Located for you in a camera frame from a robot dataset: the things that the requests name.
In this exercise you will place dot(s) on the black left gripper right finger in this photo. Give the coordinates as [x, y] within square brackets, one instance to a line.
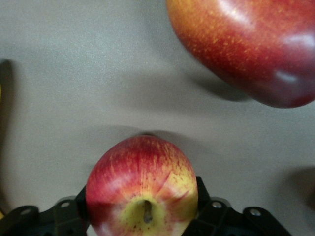
[233, 223]

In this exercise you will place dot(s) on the yellow banana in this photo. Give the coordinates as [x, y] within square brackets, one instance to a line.
[1, 93]

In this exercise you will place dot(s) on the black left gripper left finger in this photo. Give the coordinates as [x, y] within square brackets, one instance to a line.
[49, 221]

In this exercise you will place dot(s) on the red yellow mango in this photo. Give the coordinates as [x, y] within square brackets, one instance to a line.
[246, 44]

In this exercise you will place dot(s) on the red yellow striped apple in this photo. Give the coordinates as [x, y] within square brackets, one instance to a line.
[140, 186]

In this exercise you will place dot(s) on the brown table cover mat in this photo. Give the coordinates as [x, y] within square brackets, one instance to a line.
[73, 73]

